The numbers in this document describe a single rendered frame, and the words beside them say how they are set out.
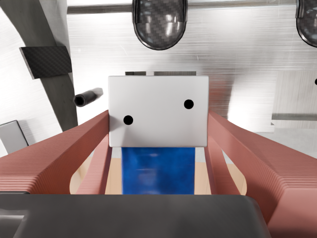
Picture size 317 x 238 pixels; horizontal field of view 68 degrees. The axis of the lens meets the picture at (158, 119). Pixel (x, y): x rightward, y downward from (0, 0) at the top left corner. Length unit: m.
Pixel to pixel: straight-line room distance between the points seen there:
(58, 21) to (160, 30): 0.15
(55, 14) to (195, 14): 0.18
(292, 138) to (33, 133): 0.28
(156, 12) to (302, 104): 0.14
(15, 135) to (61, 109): 0.05
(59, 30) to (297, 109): 0.25
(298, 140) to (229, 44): 0.16
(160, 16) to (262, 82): 0.09
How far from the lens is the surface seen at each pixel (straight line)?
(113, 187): 0.33
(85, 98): 0.18
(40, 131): 0.27
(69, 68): 0.29
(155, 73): 0.20
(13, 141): 0.27
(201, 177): 0.31
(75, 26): 0.19
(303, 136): 0.31
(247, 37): 0.18
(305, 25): 0.19
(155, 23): 0.18
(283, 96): 0.22
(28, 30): 0.27
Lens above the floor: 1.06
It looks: 72 degrees down
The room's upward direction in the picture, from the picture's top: 153 degrees counter-clockwise
